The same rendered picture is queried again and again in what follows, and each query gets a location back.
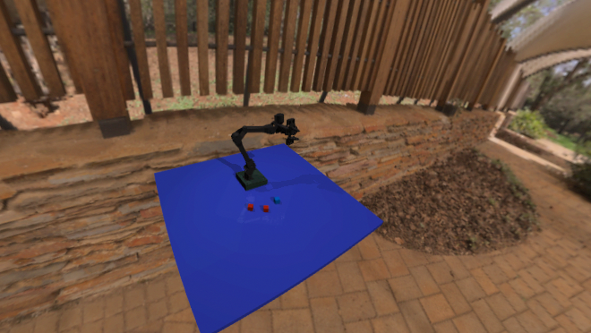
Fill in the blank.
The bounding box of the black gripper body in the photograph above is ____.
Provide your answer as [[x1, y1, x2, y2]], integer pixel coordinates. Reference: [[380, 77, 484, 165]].
[[279, 118, 295, 145]]

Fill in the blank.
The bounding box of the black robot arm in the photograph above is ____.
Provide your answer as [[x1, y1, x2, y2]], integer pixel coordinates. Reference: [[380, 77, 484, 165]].
[[231, 113, 284, 181]]

